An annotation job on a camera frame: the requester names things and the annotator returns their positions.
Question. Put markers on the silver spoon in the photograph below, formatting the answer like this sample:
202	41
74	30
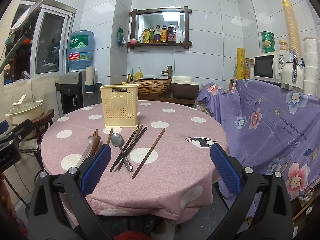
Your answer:
91	141

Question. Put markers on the yellow oil bottle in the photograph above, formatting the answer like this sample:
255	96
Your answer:
164	34

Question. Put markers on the green cans stack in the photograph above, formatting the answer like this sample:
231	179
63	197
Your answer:
267	41

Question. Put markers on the blue water bottle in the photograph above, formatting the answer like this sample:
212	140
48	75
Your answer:
81	45

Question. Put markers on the white cup stack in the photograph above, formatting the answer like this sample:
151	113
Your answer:
311	66

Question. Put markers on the brown chopstick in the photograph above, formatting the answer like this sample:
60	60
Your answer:
148	154
129	147

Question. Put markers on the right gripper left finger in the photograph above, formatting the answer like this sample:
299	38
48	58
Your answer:
95	169

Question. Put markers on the tall paper cup stack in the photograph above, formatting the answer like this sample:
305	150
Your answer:
292	27

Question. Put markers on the white microwave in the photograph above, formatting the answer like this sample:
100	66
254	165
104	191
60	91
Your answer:
268	66

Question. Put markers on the dark soy sauce bottle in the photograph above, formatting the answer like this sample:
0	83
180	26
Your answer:
171	33

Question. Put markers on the water dispenser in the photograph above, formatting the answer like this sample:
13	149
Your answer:
71	87

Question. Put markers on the dark chopstick gold band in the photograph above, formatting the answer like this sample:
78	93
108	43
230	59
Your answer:
127	142

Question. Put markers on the pink polka dot tablecloth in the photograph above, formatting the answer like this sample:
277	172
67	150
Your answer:
173	173

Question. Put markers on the woven basin sink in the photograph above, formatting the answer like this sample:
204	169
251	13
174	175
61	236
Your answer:
153	86

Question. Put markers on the wooden framed mirror shelf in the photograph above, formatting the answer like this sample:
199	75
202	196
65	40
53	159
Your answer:
146	25

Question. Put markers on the paper cup stack dispenser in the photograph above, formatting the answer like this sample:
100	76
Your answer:
91	86

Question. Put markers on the green hanging packet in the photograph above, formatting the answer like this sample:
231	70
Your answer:
120	37

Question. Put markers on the yellow roll package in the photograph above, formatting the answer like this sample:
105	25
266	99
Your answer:
240	64

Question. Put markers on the brown wooden spoon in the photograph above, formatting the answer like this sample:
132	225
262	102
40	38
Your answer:
95	146

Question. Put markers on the black chopstick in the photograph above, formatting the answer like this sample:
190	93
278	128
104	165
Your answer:
140	135

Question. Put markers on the cream cooking pot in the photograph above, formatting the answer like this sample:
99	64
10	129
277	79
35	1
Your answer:
24	110

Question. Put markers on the wooden stool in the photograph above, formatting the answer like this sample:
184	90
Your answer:
40	126

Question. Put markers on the bronze faucet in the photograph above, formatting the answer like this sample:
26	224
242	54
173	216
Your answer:
169	72

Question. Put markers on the steel spoon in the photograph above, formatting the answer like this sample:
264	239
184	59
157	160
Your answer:
118	141

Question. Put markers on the wooden sink counter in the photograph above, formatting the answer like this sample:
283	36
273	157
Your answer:
167	98

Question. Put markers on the yellow soap bottle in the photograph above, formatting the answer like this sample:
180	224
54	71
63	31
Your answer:
138	74

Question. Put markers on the rice cooker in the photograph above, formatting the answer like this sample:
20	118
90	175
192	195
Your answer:
184	87

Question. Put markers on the purple floral cloth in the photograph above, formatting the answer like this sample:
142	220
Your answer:
269	129

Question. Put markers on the window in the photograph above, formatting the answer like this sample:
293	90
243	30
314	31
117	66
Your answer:
44	50

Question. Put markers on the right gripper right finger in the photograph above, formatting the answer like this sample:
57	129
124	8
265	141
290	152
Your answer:
228	168

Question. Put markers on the reddish chopstick single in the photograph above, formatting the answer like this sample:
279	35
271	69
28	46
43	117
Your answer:
109	136

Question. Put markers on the beige plastic utensil holder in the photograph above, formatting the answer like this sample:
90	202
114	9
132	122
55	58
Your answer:
119	103

